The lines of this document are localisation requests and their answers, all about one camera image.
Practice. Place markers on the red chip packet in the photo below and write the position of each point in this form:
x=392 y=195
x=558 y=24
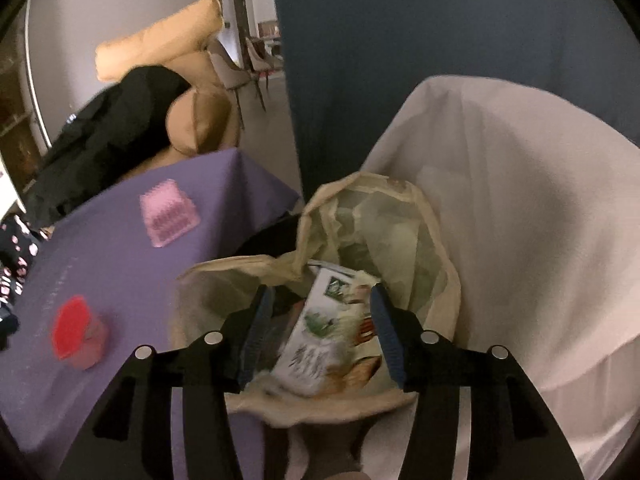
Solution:
x=367 y=370

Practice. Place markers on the blue cover cloth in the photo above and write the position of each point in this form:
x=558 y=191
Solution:
x=425 y=35

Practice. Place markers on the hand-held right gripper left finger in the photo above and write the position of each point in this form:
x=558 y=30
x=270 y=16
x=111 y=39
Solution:
x=257 y=335

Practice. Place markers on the open shelf unit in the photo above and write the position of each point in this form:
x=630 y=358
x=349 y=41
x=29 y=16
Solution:
x=12 y=125

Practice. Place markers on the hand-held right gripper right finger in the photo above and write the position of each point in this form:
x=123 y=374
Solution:
x=385 y=335

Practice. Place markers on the green white snack packet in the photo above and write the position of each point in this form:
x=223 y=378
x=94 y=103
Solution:
x=320 y=335

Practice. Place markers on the black printed bag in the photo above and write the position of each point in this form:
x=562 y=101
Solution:
x=17 y=260

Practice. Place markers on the beige cloth bag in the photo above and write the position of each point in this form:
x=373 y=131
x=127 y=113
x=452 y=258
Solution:
x=320 y=200

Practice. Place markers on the rounded yellow cushion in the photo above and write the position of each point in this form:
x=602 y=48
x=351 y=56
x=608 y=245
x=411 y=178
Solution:
x=200 y=120

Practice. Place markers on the long yellow cushion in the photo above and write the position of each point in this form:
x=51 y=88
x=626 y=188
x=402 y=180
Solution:
x=160 y=40

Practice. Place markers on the grey dining chair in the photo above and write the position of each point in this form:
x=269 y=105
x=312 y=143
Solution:
x=262 y=60
x=230 y=70

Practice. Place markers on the pink container with red rim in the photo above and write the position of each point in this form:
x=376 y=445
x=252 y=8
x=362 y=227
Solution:
x=77 y=330

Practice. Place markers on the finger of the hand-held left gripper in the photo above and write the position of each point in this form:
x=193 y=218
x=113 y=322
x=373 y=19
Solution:
x=6 y=327

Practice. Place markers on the purple tablecloth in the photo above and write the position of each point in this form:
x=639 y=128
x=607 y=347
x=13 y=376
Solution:
x=125 y=270

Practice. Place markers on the pink plastic basket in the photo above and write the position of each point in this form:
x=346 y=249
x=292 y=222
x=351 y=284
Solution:
x=167 y=215

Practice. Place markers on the white cover cloth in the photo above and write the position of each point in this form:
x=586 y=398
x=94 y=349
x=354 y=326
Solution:
x=525 y=210

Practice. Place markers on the flat yellow cushion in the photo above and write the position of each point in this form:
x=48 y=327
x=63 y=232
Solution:
x=195 y=70

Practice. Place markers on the translucent plastic bag liner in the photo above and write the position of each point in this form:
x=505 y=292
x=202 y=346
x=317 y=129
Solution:
x=390 y=240

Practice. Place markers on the black jacket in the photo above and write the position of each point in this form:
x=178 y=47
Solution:
x=100 y=145

